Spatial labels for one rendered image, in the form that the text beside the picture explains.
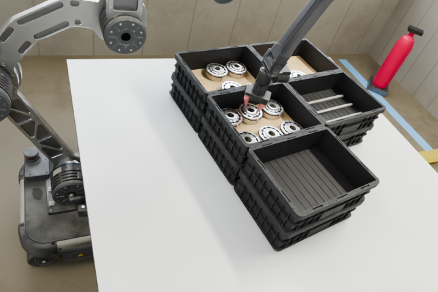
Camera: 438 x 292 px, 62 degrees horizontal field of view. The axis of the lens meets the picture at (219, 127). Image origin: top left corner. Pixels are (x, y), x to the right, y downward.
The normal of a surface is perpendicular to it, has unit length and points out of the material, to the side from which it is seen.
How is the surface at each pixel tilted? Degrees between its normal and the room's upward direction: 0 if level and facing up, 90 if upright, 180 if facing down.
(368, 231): 0
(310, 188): 0
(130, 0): 90
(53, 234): 0
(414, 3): 90
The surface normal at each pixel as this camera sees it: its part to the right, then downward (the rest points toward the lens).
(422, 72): -0.91, 0.08
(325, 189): 0.22, -0.72
